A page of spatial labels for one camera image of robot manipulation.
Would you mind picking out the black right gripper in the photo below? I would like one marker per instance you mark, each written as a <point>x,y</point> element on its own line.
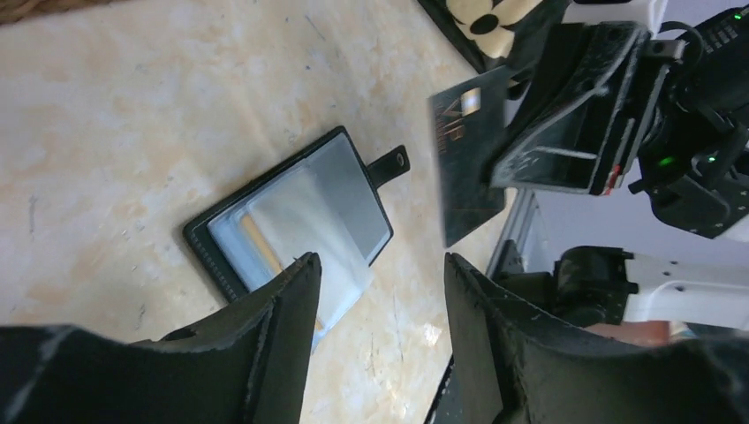
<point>599,90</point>

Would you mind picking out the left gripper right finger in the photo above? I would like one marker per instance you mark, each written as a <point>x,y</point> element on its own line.
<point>516,363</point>

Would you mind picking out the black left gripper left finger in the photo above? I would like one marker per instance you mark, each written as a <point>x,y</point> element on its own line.
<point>246,363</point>

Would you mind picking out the black VIP credit card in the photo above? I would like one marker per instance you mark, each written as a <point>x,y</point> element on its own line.
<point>469,124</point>

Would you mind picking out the black leather card holder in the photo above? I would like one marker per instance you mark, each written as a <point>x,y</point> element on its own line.
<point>323,200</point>

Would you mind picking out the brown wicker divided basket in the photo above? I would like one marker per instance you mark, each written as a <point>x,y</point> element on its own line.
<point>13,11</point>

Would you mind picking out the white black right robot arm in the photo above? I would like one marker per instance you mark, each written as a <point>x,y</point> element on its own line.
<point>655,287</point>

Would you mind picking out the black floral patterned blanket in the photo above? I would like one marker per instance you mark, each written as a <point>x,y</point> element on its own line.
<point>489,34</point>

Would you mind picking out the aluminium frame rail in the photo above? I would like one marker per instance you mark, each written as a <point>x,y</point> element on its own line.
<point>517,226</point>

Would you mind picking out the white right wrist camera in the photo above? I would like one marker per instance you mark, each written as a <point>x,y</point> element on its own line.
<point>649,13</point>

